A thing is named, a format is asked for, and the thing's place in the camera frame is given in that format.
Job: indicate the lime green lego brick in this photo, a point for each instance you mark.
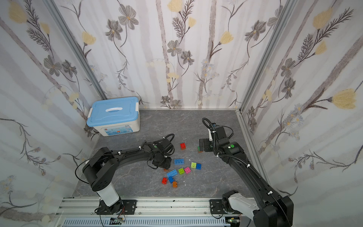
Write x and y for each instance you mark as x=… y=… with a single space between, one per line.
x=181 y=171

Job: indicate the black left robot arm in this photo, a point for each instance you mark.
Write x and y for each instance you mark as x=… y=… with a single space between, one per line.
x=99 y=170

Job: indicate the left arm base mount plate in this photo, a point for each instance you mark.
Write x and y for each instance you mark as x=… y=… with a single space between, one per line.
x=126 y=207

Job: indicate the pink lego brick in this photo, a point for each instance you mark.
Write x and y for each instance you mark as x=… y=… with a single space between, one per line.
x=187 y=170

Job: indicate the aluminium frame corner post right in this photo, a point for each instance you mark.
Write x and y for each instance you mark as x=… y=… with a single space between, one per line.
x=277 y=32

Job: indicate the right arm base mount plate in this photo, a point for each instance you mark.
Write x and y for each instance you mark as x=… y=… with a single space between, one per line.
x=218 y=206

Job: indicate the aluminium frame corner post left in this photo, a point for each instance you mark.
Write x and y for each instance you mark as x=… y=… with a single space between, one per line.
x=70 y=39

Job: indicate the light blue long lego brick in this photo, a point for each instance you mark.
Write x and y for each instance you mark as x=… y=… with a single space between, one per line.
x=179 y=161

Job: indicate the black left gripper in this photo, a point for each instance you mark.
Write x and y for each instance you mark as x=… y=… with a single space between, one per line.
x=164 y=162

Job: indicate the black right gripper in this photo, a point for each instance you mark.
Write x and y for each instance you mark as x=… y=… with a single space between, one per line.
x=204 y=144

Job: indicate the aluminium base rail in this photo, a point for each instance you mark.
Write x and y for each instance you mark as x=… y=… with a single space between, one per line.
x=150 y=212

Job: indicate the light blue long brick studs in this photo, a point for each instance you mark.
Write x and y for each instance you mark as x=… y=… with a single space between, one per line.
x=172 y=173

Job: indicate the aluminium frame corner post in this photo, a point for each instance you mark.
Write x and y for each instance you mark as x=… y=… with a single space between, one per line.
x=277 y=32
x=70 y=39

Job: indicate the blue lid storage box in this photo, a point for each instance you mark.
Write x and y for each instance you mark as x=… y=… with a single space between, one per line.
x=115 y=116

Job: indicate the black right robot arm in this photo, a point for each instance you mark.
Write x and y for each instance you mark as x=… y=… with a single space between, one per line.
x=268 y=208

